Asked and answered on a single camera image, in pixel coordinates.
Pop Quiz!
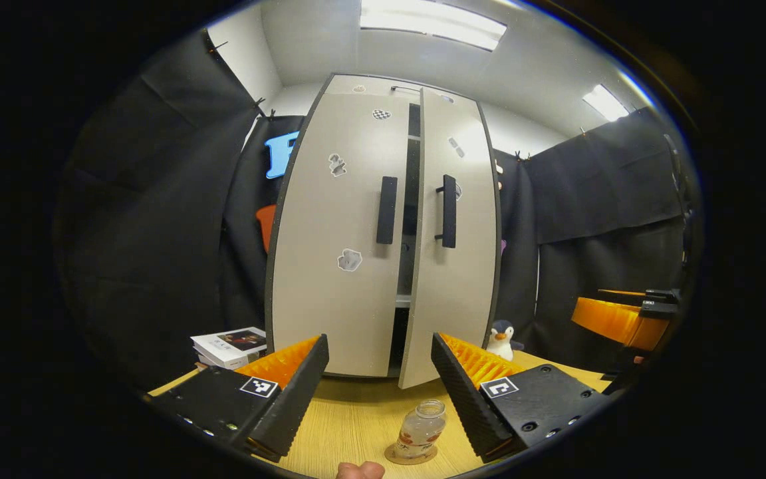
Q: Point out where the white book with picture cover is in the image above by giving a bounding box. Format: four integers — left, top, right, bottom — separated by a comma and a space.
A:
190, 326, 267, 370

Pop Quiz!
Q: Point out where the white cabinet door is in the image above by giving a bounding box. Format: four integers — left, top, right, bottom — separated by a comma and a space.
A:
398, 86, 502, 390
265, 90, 424, 379

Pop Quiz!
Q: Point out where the round wooden coaster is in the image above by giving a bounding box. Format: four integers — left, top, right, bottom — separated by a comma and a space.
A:
384, 442, 438, 465

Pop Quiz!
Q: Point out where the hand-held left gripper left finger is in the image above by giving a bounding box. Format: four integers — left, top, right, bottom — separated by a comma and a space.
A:
154, 335, 329, 463

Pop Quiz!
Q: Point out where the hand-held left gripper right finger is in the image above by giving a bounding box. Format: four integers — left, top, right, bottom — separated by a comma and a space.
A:
431, 333, 613, 464

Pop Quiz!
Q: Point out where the black door handle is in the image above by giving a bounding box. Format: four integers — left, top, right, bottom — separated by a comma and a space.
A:
376, 176, 398, 245
435, 174, 457, 249

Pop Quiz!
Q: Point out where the large ceiling light panel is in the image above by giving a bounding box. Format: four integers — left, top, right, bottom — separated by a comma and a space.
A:
360, 0, 509, 52

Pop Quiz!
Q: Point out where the small ceiling light panel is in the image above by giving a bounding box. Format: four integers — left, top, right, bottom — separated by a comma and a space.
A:
582, 83, 630, 122

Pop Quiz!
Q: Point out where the clear plastic bottle red label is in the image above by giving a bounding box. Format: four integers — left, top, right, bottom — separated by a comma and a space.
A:
395, 399, 447, 460

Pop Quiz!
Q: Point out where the penguin plush toy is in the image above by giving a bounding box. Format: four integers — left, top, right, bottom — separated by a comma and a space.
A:
486, 319, 525, 362

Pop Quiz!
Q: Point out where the white cabinet with shelves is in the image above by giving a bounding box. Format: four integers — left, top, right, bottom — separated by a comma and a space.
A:
317, 73, 483, 377

